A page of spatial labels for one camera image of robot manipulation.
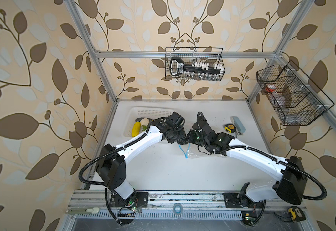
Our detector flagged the clear zip top bag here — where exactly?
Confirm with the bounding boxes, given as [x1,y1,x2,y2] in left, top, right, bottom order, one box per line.
[178,143,221,159]

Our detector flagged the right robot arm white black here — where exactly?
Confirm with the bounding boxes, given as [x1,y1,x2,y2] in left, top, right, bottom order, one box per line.
[188,112,327,205]

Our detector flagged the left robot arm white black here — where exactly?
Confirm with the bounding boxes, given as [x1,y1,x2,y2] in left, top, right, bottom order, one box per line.
[78,112,187,200]

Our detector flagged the white garlic toy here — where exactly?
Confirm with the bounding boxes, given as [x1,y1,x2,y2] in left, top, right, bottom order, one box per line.
[140,118,150,126]

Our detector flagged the yellow black tape measure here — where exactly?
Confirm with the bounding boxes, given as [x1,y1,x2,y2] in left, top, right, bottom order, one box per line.
[224,123,237,134]

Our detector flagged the grey blue box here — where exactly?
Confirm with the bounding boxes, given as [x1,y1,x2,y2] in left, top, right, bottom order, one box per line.
[231,116,246,135]

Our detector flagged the white plastic basket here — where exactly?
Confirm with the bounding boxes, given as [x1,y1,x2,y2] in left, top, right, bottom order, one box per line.
[123,107,174,138]

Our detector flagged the black tool with white pieces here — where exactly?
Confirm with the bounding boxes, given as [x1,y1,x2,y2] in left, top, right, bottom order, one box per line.
[168,57,225,77]

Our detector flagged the blue tape roll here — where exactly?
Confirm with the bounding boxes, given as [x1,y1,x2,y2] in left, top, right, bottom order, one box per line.
[173,203,183,216]

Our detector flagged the red capped clear container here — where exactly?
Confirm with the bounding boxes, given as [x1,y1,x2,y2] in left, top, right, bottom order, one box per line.
[264,84,277,93]

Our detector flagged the black wire basket back wall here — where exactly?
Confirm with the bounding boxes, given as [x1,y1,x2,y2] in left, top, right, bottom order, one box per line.
[165,46,225,81]

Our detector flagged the black wire basket wall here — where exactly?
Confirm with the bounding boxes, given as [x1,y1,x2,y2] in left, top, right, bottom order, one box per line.
[165,46,225,81]
[256,60,335,126]

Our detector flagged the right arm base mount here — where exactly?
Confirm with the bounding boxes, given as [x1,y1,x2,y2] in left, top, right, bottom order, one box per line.
[223,192,264,209]

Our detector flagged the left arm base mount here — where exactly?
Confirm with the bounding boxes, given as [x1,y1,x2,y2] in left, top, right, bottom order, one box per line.
[110,192,149,208]

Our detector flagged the black wire basket right wall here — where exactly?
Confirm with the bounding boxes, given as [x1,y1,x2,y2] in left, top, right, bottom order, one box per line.
[256,60,335,126]

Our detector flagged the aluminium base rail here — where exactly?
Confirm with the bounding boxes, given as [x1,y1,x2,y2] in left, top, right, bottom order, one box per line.
[65,190,308,221]

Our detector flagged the white handled tool on rail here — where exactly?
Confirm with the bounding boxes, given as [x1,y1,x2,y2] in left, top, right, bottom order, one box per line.
[66,207,100,215]

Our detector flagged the yellow tape measure on rail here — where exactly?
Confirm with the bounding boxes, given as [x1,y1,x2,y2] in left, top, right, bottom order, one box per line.
[288,206,307,222]

